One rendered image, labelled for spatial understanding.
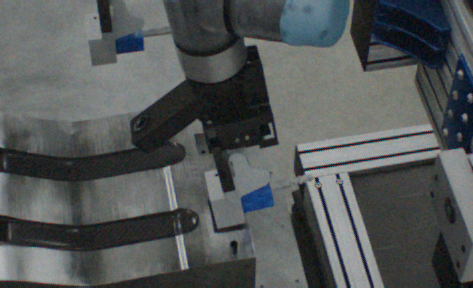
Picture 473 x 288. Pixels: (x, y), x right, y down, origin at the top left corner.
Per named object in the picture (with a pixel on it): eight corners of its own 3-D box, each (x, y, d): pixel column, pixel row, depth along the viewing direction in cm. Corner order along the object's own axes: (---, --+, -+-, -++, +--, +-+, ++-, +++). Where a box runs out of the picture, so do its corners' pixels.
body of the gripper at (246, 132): (280, 150, 124) (265, 74, 116) (208, 168, 124) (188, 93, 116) (267, 106, 130) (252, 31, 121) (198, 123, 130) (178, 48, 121)
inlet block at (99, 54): (179, 28, 154) (178, 2, 149) (184, 54, 151) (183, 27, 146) (88, 40, 152) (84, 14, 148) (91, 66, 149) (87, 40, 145)
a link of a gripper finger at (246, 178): (279, 214, 129) (265, 150, 124) (231, 225, 129) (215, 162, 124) (275, 199, 132) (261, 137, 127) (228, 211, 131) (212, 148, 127)
